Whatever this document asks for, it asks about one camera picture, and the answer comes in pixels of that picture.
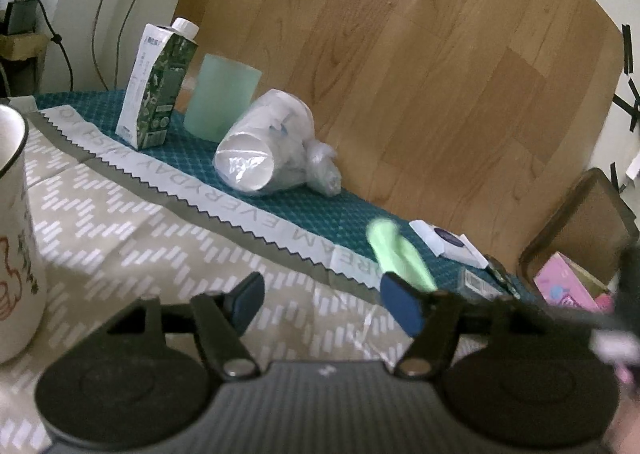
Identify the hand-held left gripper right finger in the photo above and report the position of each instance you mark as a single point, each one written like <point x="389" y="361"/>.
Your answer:
<point x="400" y="304"/>

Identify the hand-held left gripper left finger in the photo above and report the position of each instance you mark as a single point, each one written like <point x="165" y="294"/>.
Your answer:
<point x="247" y="299"/>

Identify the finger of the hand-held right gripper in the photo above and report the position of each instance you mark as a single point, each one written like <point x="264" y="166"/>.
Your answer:
<point x="575" y="316"/>

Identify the pink tin box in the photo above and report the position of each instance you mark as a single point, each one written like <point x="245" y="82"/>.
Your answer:
<point x="565" y="284"/>

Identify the pale pink cloth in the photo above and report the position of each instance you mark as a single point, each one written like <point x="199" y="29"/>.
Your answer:
<point x="612" y="351"/>

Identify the light green cloth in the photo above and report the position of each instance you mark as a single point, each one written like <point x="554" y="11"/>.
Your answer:
<point x="395" y="249"/>

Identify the white sachet with navy circle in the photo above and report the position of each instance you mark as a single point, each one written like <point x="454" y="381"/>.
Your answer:
<point x="450" y="244"/>

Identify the small grey packet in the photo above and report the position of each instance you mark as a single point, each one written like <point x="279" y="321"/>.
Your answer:
<point x="480" y="284"/>

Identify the small black object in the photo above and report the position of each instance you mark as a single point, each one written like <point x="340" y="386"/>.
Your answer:
<point x="502" y="276"/>

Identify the brown woven tray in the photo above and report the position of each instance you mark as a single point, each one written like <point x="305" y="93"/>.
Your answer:
<point x="585" y="219"/>

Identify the teal patterned mat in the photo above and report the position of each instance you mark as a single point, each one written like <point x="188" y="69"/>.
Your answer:
<point x="300" y="204"/>

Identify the black tape strip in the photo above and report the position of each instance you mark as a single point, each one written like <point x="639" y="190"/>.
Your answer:
<point x="627" y="48"/>
<point x="627" y="173"/>
<point x="631" y="106"/>

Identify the beige chevron tablecloth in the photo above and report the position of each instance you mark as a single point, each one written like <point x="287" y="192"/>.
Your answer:
<point x="125" y="234"/>

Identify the paper cups in plastic bag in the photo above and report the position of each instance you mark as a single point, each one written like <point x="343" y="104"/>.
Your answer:
<point x="270" y="143"/>

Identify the pale green cup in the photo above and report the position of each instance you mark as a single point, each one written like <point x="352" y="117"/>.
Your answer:
<point x="220" y="93"/>

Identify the white printed mug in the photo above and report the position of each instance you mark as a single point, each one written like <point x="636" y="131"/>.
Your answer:
<point x="20" y="259"/>

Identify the green white drink carton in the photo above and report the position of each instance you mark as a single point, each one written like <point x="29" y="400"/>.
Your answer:
<point x="155" y="83"/>

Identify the wood pattern board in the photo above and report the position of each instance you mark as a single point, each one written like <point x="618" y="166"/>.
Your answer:
<point x="400" y="58"/>

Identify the yellowish cardboard box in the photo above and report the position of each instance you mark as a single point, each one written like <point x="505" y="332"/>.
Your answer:
<point x="22" y="46"/>

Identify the black power adapter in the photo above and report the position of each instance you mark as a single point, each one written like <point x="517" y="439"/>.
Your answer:
<point x="21" y="16"/>

